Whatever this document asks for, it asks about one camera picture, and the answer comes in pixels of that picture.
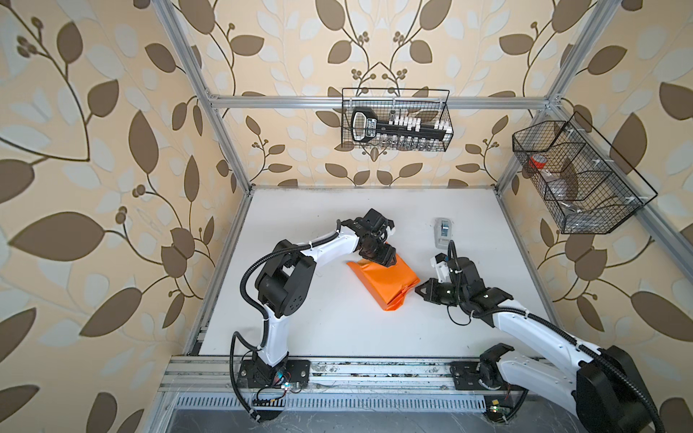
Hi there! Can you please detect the red capped item in basket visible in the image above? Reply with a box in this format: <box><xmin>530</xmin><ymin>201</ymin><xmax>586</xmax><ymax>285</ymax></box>
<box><xmin>528</xmin><ymin>153</ymin><xmax>549</xmax><ymax>171</ymax></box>

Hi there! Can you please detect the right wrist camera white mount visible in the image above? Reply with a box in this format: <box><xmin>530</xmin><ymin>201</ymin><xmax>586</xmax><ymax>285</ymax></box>
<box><xmin>431</xmin><ymin>254</ymin><xmax>450</xmax><ymax>283</ymax></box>

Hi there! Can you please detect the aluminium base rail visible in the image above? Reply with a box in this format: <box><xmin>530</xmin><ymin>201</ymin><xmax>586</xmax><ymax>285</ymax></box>
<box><xmin>156</xmin><ymin>356</ymin><xmax>607</xmax><ymax>412</ymax></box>

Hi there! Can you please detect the black wire basket right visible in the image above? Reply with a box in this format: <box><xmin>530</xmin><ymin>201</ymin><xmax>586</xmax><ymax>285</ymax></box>
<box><xmin>513</xmin><ymin>112</ymin><xmax>658</xmax><ymax>235</ymax></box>

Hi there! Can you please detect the black wire basket centre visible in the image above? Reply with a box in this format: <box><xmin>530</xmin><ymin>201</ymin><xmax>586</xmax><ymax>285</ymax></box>
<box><xmin>340</xmin><ymin>87</ymin><xmax>454</xmax><ymax>153</ymax></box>

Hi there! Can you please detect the white tape dispenser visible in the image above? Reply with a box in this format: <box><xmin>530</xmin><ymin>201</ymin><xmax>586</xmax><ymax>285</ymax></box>
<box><xmin>434</xmin><ymin>218</ymin><xmax>452</xmax><ymax>250</ymax></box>

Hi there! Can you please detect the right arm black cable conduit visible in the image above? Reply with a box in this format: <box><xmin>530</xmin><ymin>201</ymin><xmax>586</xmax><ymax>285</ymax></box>
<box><xmin>446</xmin><ymin>239</ymin><xmax>666</xmax><ymax>433</ymax></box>

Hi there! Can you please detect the black wire basket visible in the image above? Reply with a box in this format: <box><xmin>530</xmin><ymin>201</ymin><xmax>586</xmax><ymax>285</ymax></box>
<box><xmin>513</xmin><ymin>112</ymin><xmax>658</xmax><ymax>235</ymax></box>
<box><xmin>340</xmin><ymin>87</ymin><xmax>454</xmax><ymax>153</ymax></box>

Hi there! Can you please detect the black tool set in basket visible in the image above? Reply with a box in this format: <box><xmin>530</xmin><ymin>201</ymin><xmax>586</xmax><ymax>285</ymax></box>
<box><xmin>346</xmin><ymin>106</ymin><xmax>454</xmax><ymax>146</ymax></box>

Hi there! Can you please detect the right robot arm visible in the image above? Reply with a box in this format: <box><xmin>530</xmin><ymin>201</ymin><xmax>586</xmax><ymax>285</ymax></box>
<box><xmin>415</xmin><ymin>253</ymin><xmax>666</xmax><ymax>432</ymax></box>

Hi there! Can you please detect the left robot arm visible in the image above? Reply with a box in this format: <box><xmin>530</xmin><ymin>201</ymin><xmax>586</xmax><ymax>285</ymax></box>
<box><xmin>232</xmin><ymin>209</ymin><xmax>396</xmax><ymax>389</ymax></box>

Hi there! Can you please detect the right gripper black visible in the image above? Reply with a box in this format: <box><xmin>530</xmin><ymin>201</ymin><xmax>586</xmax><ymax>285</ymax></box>
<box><xmin>414</xmin><ymin>277</ymin><xmax>467</xmax><ymax>307</ymax></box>

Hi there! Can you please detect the orange wrapping paper sheet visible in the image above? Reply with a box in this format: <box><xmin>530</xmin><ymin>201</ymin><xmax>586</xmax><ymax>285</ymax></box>
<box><xmin>348</xmin><ymin>254</ymin><xmax>420</xmax><ymax>311</ymax></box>

